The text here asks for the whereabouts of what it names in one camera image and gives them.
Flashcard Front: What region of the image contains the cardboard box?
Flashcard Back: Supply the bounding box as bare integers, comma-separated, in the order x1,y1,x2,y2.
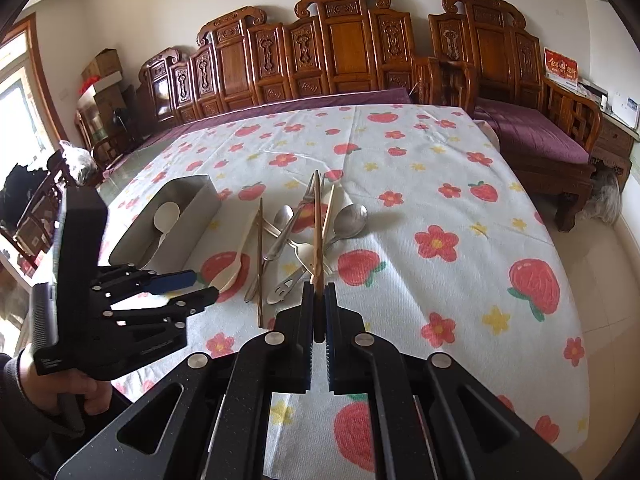
81,49,123,86
92,85,127,127

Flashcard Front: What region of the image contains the dark brown wooden chopstick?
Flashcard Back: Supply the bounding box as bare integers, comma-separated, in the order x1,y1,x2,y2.
311,170,324,343
256,197,264,328

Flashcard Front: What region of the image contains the metal utensil with cutout handle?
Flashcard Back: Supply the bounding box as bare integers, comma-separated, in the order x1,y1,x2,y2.
266,267,308,306

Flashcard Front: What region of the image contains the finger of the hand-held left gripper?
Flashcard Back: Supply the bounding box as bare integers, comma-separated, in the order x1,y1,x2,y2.
91,263,199,305
101,286,221,326

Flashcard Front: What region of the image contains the white plastic fork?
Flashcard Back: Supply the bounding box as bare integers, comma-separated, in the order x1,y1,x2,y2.
287,240,332,277

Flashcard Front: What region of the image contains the dark wooden chair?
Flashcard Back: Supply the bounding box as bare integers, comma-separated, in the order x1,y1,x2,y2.
0,152,76,273

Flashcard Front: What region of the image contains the person's left hand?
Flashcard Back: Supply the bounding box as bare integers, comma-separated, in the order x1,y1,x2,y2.
57,372,114,418

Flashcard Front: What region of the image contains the light wooden chopstick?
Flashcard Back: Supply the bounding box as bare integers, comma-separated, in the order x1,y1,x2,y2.
320,184,337,262

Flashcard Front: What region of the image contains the person's left forearm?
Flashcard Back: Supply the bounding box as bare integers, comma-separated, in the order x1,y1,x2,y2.
0,349,88,463

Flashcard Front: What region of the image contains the stainless steel utensil box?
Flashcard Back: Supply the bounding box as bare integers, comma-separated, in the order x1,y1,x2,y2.
107,174,222,273

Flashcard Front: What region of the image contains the cream plastic spoon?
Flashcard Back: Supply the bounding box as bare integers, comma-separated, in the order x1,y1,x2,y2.
218,210,258,292

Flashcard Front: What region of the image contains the wooden side table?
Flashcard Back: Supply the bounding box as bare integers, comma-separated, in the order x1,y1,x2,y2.
592,110,640,192

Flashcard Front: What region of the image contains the long carved wooden sofa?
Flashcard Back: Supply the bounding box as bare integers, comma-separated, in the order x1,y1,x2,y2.
137,0,442,127

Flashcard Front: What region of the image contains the large metal spoon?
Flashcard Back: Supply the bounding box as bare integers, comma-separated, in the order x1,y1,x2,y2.
322,204,370,254

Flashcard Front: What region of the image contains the strawberry flower print tablecloth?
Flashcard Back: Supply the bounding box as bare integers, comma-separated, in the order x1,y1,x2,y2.
95,102,593,480

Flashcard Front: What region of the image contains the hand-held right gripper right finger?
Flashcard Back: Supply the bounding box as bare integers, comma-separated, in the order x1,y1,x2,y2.
322,281,583,480

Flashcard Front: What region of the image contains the purple armchair cushion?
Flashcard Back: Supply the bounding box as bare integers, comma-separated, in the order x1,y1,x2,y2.
472,97,591,165

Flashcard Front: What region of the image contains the white box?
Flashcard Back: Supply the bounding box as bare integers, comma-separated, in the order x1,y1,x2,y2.
607,92,640,128

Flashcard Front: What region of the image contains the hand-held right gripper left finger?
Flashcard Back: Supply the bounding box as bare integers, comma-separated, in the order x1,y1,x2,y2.
55,281,317,480

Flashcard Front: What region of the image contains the clear plastic bag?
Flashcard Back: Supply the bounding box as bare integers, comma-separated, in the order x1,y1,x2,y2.
60,140,99,187

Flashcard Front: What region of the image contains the wooden window frame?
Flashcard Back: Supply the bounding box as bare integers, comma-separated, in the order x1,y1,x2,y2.
0,12,68,161

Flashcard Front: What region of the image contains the grey sack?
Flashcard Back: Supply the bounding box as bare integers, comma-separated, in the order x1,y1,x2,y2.
582,167,624,226

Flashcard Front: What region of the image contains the red desk calendar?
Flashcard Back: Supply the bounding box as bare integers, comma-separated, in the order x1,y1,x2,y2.
544,47,580,83

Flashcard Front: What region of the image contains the white ceramic spoon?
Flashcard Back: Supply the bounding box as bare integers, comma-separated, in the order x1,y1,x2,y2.
142,201,181,262

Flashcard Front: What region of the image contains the metal fork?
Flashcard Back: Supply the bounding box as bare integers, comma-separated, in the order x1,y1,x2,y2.
263,176,323,261

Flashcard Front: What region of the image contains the carved wooden armchair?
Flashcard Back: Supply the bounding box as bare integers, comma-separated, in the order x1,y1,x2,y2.
429,0,604,233

